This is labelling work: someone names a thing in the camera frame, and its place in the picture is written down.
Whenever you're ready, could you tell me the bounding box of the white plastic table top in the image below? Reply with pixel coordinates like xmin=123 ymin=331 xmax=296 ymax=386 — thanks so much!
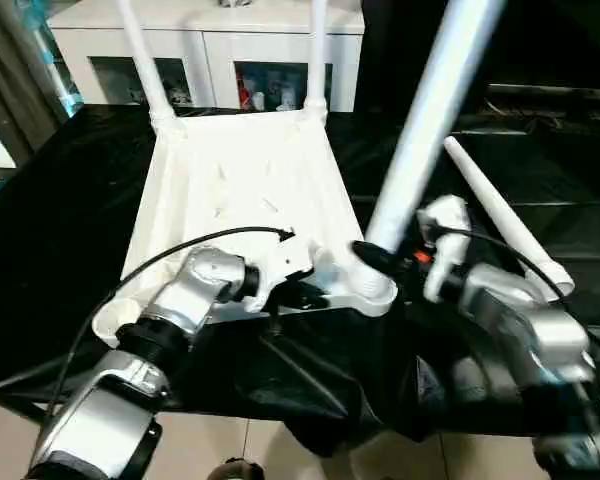
xmin=90 ymin=106 xmax=399 ymax=350

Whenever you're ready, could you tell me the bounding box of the white plastic table leg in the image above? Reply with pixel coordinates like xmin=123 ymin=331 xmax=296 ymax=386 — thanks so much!
xmin=348 ymin=0 xmax=510 ymax=307
xmin=302 ymin=0 xmax=330 ymax=125
xmin=113 ymin=0 xmax=187 ymax=142
xmin=442 ymin=136 xmax=577 ymax=304

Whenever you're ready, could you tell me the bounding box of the small brown rounded object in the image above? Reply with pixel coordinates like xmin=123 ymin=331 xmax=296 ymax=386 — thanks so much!
xmin=208 ymin=456 xmax=267 ymax=480

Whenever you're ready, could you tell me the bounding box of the blue white printed mug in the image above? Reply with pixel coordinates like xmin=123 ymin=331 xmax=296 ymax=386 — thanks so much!
xmin=276 ymin=82 xmax=296 ymax=111

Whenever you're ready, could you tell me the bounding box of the black mat cloth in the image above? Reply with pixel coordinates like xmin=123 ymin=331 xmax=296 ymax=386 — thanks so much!
xmin=0 ymin=102 xmax=600 ymax=459

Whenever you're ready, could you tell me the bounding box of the black backdrop cloth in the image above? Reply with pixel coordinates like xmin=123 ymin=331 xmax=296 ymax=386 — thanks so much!
xmin=359 ymin=0 xmax=600 ymax=131

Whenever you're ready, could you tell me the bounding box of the white glass-door cabinet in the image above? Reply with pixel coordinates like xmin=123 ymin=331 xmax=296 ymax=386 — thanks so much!
xmin=47 ymin=0 xmax=367 ymax=115

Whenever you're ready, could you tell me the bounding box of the teal white patterned banner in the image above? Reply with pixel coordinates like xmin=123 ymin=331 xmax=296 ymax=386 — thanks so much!
xmin=28 ymin=0 xmax=87 ymax=117

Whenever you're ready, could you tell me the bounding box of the grey curtain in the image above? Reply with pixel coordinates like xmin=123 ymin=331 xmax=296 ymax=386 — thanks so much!
xmin=0 ymin=0 xmax=72 ymax=167

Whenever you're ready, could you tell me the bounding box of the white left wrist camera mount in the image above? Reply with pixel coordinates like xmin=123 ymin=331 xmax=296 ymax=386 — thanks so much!
xmin=248 ymin=231 xmax=327 ymax=315

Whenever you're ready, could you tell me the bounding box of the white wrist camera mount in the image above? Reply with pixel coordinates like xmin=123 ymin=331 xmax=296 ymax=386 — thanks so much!
xmin=413 ymin=193 xmax=475 ymax=305
xmin=248 ymin=231 xmax=327 ymax=315

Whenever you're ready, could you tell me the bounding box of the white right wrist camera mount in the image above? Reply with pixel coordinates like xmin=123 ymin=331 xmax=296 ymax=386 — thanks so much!
xmin=413 ymin=193 xmax=475 ymax=305

